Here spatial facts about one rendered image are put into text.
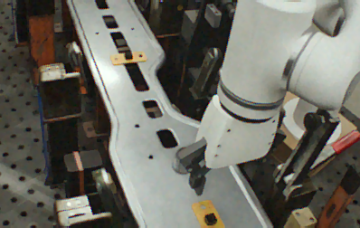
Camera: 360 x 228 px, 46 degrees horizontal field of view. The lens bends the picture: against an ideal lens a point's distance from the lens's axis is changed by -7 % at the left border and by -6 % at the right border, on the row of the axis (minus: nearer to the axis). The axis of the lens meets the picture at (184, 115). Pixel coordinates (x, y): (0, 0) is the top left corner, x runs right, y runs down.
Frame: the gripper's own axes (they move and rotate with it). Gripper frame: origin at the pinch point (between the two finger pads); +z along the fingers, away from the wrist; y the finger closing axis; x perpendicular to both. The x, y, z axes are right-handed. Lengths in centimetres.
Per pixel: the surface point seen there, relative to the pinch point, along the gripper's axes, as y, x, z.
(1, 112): 32, -68, 42
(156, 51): -7, -48, 12
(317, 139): -14.6, 1.4, -5.5
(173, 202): 4.5, -5.6, 12.0
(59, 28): 7, -109, 41
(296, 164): -14.4, -0.4, 2.1
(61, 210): 23.8, -5.8, 7.5
